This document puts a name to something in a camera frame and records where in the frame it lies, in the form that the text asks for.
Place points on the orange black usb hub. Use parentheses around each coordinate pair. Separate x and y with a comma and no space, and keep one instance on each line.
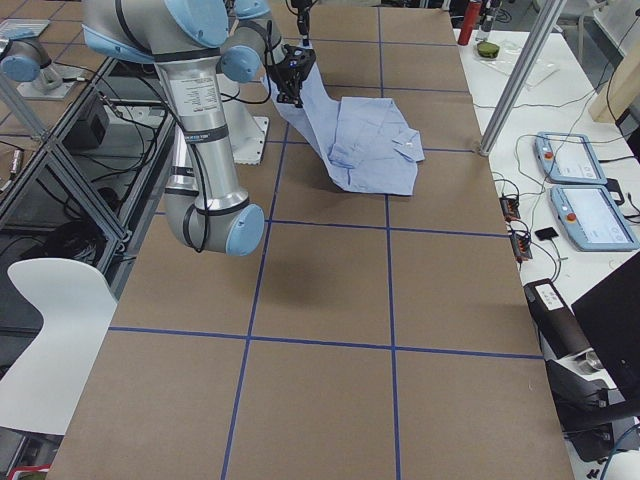
(510,208)

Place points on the red cylindrical thermos bottle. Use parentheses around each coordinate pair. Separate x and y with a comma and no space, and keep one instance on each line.
(469,21)

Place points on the black smartphone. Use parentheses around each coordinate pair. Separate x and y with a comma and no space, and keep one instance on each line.
(545,234)

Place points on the aluminium extrusion camera post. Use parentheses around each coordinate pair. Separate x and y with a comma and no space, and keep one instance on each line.
(532,48)

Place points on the clear plastic MiNi bag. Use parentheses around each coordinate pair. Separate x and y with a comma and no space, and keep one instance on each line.
(507,57)

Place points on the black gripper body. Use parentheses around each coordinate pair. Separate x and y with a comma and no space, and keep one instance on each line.
(291,80)
(302,23)

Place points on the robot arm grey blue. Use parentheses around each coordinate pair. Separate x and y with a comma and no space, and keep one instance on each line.
(190,43)
(294,5)

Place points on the blue striped button shirt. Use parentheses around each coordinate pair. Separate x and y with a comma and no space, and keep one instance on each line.
(366,144)

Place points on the aluminium frame side table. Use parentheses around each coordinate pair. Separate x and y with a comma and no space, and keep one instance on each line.
(80,178)

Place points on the white chair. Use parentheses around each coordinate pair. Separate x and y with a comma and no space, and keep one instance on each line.
(41,390)

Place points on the blue teach pendant red button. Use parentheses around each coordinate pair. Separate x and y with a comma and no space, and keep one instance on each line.
(568,159)

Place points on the black monitor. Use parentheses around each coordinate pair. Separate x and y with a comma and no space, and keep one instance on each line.
(608,315)

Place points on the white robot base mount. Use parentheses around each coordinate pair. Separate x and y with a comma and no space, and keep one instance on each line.
(247,133)

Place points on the black box with label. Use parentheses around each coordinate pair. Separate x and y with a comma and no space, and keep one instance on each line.
(559,332)

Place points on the brown table mat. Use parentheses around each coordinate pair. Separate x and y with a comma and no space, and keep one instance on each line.
(368,337)

